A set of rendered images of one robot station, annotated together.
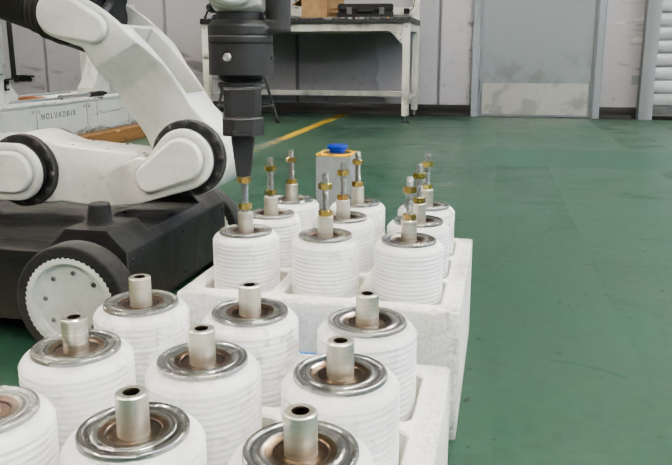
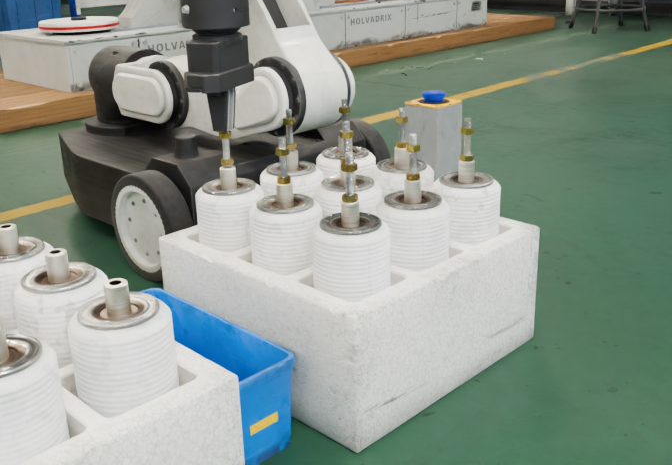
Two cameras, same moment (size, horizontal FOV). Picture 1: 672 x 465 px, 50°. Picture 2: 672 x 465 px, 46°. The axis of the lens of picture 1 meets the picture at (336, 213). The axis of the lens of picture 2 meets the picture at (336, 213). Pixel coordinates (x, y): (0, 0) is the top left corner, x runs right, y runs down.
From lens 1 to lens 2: 0.60 m
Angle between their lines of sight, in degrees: 32
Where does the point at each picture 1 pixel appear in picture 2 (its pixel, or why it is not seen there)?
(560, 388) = (554, 433)
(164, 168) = (247, 106)
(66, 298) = (141, 222)
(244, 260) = (210, 217)
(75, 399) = not seen: outside the picture
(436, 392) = (178, 397)
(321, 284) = (263, 255)
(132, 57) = not seen: outside the picture
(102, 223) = (183, 156)
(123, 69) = not seen: hidden behind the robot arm
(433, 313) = (334, 311)
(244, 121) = (196, 77)
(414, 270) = (332, 259)
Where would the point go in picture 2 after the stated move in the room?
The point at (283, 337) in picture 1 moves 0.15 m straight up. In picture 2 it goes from (59, 308) to (37, 162)
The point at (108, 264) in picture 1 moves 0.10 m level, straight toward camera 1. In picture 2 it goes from (163, 197) to (136, 217)
